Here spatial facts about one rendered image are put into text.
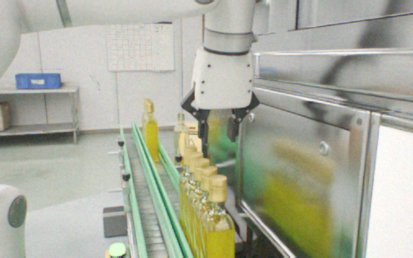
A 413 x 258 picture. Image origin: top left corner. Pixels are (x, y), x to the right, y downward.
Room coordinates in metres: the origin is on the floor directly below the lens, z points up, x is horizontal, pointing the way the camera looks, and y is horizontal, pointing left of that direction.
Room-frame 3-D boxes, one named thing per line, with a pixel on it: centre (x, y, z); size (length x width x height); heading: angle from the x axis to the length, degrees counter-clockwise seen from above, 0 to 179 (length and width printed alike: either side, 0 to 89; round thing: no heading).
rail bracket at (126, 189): (1.08, 0.28, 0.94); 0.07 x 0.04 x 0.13; 105
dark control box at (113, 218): (1.18, 0.33, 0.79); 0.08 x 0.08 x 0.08; 15
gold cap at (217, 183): (0.62, -0.02, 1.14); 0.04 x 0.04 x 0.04
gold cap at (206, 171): (0.68, -0.01, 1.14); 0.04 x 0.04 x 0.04
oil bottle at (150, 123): (1.68, 0.27, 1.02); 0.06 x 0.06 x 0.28; 15
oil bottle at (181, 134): (1.49, 0.11, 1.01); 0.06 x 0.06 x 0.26; 23
